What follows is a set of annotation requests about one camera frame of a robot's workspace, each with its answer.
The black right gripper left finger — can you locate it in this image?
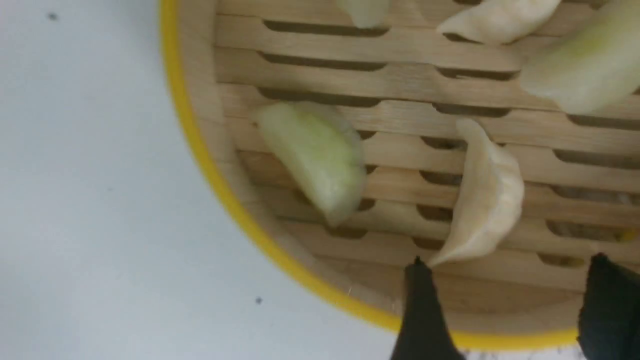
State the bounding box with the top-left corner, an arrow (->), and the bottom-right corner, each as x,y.
390,256 -> 465,360

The white dumpling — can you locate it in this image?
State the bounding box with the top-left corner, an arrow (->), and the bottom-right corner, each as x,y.
428,118 -> 525,267
436,0 -> 561,46

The yellow rimmed bamboo steamer tray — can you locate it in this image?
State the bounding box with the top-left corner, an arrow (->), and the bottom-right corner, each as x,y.
160,0 -> 639,351

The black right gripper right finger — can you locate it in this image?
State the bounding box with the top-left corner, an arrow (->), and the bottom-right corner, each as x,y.
577,253 -> 640,360

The pale green dumpling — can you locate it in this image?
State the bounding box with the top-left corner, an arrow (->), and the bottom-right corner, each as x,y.
251,101 -> 367,227

